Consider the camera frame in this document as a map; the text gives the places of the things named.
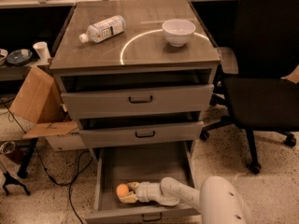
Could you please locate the orange fruit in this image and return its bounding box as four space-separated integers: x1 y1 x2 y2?
116 184 129 198

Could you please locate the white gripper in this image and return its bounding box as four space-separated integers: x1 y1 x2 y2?
119 182 162 203

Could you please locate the white ceramic bowl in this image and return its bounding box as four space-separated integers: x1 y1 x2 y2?
162 19 195 47

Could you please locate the grey drawer cabinet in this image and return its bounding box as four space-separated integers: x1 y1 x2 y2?
50 0 221 154

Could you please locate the black table leg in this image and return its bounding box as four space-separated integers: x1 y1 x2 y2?
17 138 37 179

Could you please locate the brown cardboard box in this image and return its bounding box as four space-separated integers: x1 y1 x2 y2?
9 67 85 151

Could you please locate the dark blue plate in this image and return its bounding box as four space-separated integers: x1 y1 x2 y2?
7 49 33 66

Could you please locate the white plastic bottle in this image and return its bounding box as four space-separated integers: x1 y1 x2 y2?
79 15 126 43

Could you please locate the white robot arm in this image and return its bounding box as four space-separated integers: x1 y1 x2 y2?
116 176 253 224

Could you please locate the low grey side shelf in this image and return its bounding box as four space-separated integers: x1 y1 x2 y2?
0 60 51 81

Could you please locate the black tripod stand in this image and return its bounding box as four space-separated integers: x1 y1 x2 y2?
0 161 30 195

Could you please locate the white paper cup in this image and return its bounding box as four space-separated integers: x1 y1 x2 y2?
33 41 50 61

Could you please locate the grey middle drawer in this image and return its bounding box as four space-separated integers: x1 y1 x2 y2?
80 112 204 148

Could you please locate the black floor cable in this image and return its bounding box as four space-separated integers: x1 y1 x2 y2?
0 96 93 224

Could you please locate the grey top drawer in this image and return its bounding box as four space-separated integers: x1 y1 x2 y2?
60 73 213 119

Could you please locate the black office chair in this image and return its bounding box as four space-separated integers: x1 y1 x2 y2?
200 0 299 174

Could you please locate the grey drawer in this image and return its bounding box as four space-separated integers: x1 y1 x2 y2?
85 141 198 224
60 73 213 119
80 112 204 148

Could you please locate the grey bottom drawer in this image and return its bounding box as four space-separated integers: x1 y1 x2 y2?
85 141 198 224

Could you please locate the white bowl at left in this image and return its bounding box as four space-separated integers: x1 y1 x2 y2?
0 49 7 66

